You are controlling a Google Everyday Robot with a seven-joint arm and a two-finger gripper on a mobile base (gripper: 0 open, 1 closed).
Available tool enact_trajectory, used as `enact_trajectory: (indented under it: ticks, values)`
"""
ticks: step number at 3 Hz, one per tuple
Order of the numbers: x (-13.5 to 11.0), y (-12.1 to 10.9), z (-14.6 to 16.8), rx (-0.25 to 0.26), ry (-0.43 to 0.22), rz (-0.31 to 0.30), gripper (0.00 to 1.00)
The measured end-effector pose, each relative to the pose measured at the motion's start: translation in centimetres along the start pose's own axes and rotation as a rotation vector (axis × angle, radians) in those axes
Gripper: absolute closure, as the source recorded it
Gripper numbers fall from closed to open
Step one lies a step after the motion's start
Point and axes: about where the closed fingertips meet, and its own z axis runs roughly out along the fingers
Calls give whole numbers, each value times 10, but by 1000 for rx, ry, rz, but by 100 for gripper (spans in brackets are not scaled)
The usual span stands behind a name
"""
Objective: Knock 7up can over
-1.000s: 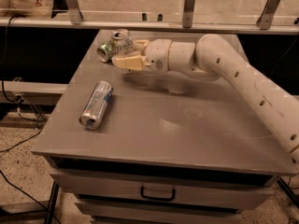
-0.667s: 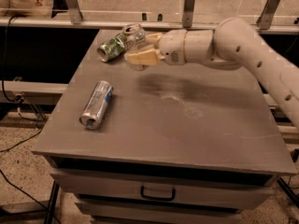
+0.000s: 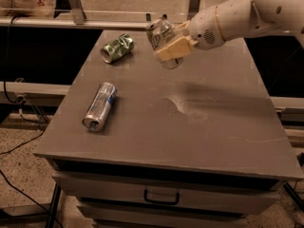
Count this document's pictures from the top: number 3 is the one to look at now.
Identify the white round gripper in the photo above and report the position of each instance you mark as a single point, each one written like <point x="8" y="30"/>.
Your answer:
<point x="204" y="30"/>

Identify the white green 7up can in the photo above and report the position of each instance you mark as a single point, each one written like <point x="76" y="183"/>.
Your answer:
<point x="159" y="33"/>

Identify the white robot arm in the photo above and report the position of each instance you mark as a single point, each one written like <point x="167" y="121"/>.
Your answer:
<point x="257" y="18"/>

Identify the crushed green can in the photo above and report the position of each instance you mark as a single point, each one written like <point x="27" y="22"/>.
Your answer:
<point x="117" y="48"/>

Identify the silver blue energy drink can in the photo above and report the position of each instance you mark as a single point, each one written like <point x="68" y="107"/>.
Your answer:
<point x="94" y="119"/>

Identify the grey drawer cabinet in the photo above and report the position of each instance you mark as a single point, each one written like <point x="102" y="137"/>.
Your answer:
<point x="206" y="129"/>

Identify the beige bag on shelf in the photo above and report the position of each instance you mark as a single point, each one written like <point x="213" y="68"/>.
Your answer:
<point x="28" y="8"/>

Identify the metal frame rail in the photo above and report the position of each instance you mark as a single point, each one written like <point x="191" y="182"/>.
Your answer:
<point x="117" y="14"/>

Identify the black drawer handle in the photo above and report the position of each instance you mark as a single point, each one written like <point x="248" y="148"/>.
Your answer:
<point x="161" y="198"/>

